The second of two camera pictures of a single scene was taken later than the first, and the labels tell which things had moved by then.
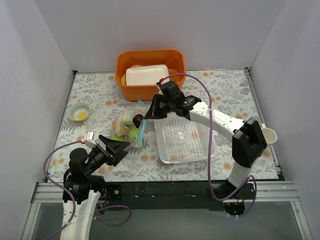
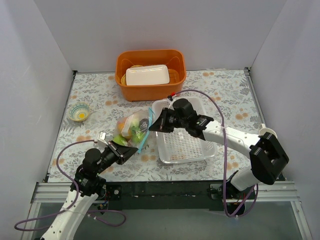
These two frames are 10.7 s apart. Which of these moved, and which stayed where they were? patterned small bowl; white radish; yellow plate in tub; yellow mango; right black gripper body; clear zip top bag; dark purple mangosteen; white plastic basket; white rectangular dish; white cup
Moved: dark purple mangosteen; right black gripper body; yellow mango; white radish; clear zip top bag
Stayed: white cup; white rectangular dish; patterned small bowl; yellow plate in tub; white plastic basket
